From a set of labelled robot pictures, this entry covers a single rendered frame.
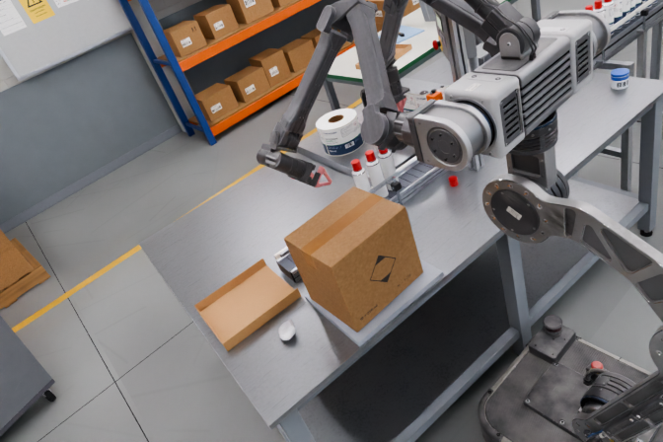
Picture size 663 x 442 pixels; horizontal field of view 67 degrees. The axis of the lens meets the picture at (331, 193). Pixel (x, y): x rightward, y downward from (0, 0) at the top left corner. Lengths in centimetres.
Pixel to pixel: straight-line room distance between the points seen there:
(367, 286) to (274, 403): 41
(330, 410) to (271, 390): 69
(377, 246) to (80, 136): 474
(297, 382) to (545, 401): 93
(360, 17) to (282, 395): 105
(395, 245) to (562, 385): 88
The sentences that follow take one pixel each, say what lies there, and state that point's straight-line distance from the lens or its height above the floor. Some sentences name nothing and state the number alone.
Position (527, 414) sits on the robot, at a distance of 204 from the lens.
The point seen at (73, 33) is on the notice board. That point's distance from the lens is 566.
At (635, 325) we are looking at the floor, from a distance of 261.
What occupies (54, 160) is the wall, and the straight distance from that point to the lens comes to 587.
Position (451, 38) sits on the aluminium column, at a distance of 186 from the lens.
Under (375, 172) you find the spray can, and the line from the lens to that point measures 190.
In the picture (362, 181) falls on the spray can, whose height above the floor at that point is 101.
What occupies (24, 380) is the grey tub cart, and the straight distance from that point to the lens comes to 329.
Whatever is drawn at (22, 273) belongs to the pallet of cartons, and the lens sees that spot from 459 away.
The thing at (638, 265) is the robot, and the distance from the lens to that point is 130.
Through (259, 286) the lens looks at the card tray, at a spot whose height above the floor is 83.
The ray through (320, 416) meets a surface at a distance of 221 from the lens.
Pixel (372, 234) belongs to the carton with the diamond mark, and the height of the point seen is 112.
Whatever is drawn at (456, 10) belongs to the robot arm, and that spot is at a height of 155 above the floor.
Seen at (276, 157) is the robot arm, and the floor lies 133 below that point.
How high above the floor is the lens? 199
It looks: 32 degrees down
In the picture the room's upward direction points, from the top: 20 degrees counter-clockwise
